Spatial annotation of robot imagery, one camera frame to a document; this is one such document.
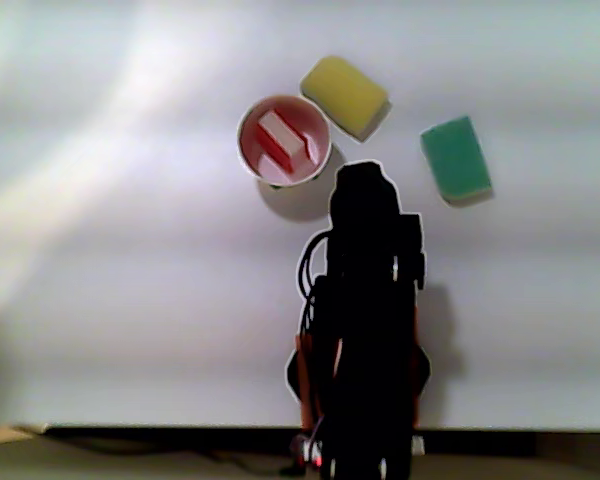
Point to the red and white sponge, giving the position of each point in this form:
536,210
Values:
280,140

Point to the green and white sponge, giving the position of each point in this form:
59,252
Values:
457,160

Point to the yellow and white sponge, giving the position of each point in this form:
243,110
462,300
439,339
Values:
345,95

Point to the white cup with green tape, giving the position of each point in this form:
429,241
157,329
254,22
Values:
260,165

